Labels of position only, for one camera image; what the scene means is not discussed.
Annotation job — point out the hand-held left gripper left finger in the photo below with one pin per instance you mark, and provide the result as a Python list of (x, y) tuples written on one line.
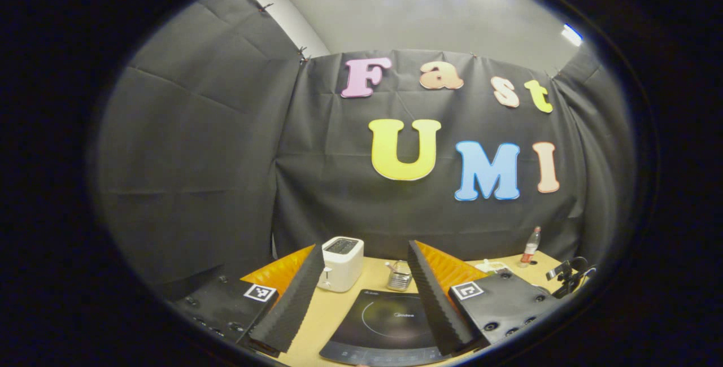
[(288, 305)]

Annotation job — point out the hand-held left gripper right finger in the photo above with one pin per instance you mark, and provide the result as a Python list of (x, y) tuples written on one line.
[(432, 299)]

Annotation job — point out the black induction cooktop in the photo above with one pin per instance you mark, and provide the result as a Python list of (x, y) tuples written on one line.
[(384, 327)]

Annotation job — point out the white toaster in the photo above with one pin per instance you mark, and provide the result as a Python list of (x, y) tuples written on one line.
[(342, 265)]

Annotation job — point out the white divided dish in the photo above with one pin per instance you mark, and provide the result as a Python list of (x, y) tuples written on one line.
[(490, 266)]

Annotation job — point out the clear plastic water bottle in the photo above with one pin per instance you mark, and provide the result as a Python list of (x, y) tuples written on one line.
[(530, 248)]

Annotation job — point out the black backdrop cloth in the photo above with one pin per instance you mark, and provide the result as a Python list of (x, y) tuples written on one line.
[(197, 158)]

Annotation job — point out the small ceiling light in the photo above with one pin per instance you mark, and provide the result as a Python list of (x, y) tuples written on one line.
[(571, 35)]

